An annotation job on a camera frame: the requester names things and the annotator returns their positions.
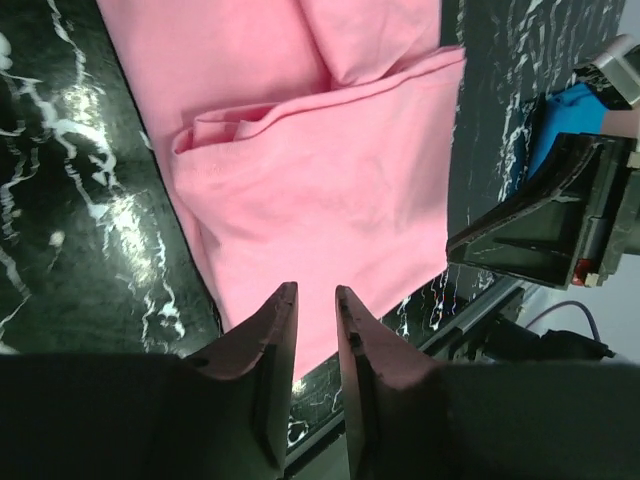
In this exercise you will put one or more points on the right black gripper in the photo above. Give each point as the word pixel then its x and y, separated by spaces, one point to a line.
pixel 570 224

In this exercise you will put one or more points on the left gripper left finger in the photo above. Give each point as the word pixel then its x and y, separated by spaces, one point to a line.
pixel 245 381

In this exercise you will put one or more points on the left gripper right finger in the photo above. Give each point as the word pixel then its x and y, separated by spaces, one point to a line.
pixel 394 407

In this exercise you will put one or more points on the pink t shirt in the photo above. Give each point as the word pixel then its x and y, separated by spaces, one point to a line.
pixel 303 141

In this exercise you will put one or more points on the blue folded t shirt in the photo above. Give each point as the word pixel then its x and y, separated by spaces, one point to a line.
pixel 575 110

